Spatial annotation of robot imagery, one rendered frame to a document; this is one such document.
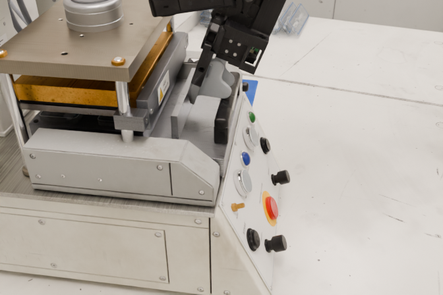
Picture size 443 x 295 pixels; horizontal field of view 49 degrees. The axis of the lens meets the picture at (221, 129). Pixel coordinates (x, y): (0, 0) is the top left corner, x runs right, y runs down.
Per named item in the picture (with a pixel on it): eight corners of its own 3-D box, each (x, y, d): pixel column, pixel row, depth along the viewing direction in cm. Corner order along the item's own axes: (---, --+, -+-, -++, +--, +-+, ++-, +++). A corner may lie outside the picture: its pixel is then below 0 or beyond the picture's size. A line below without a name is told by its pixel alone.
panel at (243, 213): (270, 295, 73) (217, 205, 65) (280, 171, 98) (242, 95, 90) (283, 293, 72) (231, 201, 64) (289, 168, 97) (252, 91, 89)
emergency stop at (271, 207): (269, 225, 83) (260, 209, 81) (270, 209, 87) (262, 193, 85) (278, 223, 83) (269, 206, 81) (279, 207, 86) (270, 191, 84)
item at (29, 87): (18, 109, 67) (1, 44, 62) (80, 44, 85) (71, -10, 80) (140, 118, 65) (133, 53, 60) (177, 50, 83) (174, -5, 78)
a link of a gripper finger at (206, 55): (198, 91, 68) (219, 37, 63) (188, 87, 68) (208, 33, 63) (204, 76, 72) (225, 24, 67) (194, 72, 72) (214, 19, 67)
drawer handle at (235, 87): (213, 143, 69) (213, 118, 67) (228, 91, 81) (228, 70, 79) (227, 144, 68) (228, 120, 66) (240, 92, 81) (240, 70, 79)
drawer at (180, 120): (23, 162, 71) (10, 116, 67) (81, 90, 89) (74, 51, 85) (224, 181, 68) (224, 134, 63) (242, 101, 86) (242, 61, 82)
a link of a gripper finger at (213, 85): (218, 124, 72) (240, 72, 67) (180, 110, 72) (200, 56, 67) (221, 113, 75) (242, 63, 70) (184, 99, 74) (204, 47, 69)
